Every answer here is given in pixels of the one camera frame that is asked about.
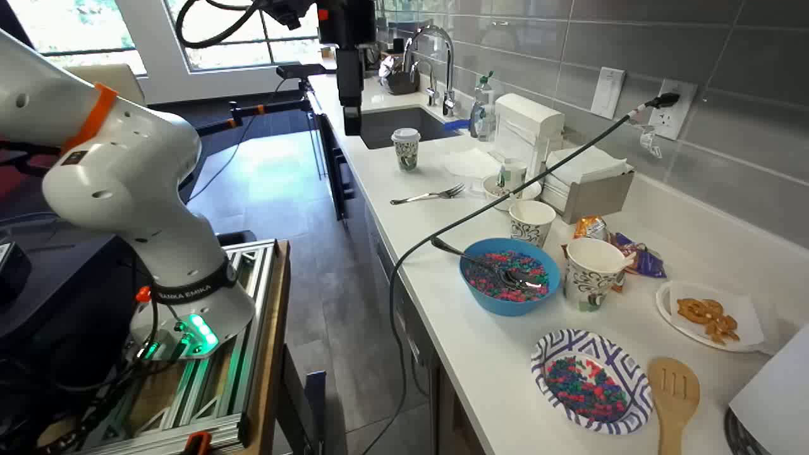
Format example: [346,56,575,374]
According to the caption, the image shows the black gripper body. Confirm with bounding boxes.
[316,0,374,137]

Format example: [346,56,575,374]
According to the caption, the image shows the patterned paper bowl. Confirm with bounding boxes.
[528,329,652,434]

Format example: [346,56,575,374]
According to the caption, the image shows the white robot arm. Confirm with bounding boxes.
[0,32,255,355]

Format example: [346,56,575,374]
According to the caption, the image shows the small white bowl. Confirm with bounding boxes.
[483,175,542,200]

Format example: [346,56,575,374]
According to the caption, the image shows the small cup in bowl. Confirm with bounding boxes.
[498,161,526,192]

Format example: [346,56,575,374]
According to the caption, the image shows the blue bowl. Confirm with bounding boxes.
[461,238,561,315]

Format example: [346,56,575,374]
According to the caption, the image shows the kitchen sink basin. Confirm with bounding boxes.
[361,105,445,149]

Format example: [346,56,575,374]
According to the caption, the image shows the kitchen faucet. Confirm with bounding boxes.
[412,23,458,118]

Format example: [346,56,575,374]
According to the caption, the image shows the lidded paper coffee cup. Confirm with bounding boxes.
[392,125,421,172]

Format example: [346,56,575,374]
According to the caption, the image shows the green cap dish soap bottle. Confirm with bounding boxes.
[471,73,495,138]

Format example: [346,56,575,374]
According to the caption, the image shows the metal fork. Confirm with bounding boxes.
[389,186,463,204]

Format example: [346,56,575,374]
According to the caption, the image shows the patterned paper cup far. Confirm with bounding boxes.
[509,200,557,247]

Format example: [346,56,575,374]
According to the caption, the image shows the patterned paper cup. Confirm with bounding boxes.
[509,200,557,247]
[565,238,631,311]

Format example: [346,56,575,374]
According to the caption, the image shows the metal napkin holder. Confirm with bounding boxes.
[542,149,636,221]

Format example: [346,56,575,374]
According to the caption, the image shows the patterned paper cup near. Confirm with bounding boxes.
[565,238,631,311]

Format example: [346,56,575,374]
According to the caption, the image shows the snack wrappers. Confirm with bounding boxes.
[575,218,665,277]

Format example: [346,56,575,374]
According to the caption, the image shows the white plate with snacks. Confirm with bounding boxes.
[655,281,767,352]

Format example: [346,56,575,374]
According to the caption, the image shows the wooden slotted spatula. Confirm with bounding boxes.
[648,355,701,455]

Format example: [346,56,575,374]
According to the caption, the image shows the white appliance corner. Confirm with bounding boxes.
[731,326,809,455]

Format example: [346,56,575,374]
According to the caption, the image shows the white light switch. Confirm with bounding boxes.
[593,66,626,118]

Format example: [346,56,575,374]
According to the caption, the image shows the white wall outlet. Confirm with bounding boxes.
[648,77,699,138]

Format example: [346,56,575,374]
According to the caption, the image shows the black power cable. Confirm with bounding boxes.
[361,91,684,455]

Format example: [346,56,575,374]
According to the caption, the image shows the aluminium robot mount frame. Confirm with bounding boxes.
[37,240,292,455]

